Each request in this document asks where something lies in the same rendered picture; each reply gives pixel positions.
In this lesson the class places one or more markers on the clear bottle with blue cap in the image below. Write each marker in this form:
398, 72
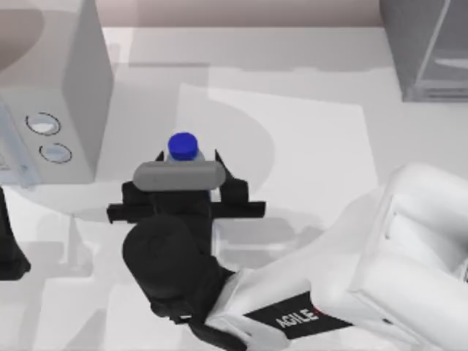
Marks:
181, 144

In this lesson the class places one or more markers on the pale grey rounded box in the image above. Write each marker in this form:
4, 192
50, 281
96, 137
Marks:
175, 176

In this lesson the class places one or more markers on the small microwave knob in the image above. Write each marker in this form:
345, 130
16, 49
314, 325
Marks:
55, 152

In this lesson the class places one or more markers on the large microwave knob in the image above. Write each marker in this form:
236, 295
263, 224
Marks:
42, 124

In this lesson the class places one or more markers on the glass microwave door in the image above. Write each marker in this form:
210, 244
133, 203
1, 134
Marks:
14, 153

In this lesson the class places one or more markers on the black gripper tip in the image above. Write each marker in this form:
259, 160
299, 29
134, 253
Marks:
11, 252

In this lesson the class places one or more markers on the pale microwave oven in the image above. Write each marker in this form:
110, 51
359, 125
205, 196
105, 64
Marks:
73, 73

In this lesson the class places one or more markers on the grey cabinet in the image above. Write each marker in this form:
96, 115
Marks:
431, 47

